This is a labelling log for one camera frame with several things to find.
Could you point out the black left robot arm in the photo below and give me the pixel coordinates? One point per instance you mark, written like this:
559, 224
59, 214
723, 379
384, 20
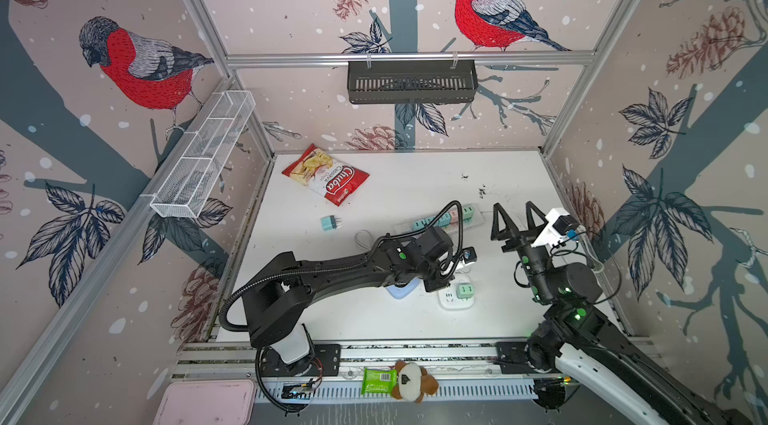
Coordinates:
268, 307

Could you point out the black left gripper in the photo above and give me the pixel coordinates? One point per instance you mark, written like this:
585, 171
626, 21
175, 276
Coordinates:
443, 282

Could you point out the white multicolour power strip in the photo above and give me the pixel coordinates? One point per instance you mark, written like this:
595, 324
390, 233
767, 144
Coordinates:
474, 218

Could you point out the black hanging wall basket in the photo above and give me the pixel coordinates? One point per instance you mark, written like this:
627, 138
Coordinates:
436, 82

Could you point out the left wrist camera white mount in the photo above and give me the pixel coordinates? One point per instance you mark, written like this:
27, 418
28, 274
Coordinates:
468, 256

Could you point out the white square socket cube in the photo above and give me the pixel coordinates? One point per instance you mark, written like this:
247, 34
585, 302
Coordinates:
447, 296

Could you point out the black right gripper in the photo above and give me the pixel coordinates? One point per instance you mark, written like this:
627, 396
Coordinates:
520, 240

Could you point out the blue square socket cube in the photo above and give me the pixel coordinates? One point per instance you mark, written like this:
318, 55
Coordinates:
400, 292

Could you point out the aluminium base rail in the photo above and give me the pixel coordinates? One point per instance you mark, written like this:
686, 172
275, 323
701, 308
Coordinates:
490, 369

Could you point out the green wet wipes pack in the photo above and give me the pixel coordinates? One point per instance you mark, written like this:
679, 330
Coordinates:
379, 381

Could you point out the white wire mesh shelf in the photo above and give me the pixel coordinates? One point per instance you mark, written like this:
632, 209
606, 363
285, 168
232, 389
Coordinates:
191, 181

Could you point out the brown plush dog toy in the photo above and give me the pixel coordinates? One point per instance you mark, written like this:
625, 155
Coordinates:
413, 383

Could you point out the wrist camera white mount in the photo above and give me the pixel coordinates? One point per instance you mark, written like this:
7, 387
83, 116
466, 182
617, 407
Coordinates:
468, 256
560, 227

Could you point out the pink tray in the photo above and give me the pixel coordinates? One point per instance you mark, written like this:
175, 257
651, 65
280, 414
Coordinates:
215, 402

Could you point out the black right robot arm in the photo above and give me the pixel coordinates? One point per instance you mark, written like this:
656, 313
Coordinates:
577, 339

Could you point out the green plug adapter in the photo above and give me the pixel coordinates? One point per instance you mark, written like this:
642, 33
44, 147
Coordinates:
465, 291
468, 212

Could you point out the teal plug adapter pair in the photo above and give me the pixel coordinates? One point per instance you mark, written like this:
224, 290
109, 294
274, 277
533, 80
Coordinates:
444, 220
432, 222

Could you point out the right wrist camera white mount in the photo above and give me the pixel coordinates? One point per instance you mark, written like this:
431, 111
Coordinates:
560, 227

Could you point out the red Chuba chips bag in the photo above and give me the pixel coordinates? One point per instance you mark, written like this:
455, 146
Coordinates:
325, 175

